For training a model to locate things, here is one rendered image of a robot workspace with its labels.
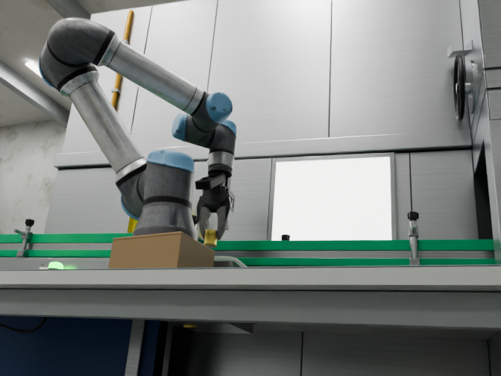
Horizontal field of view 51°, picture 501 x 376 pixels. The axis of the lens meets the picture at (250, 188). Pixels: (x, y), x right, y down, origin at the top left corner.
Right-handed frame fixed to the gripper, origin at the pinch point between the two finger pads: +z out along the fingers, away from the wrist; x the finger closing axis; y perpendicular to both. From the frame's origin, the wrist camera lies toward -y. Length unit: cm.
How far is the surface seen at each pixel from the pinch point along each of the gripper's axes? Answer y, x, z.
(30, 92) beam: 722, 741, -548
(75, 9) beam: 494, 480, -551
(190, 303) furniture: -28.8, -8.0, 23.4
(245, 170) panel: 39, 4, -36
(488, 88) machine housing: 4, -74, -42
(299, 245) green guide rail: 22.4, -20.3, -2.9
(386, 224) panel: 39, -46, -14
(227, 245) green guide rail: 22.6, 3.0, -3.0
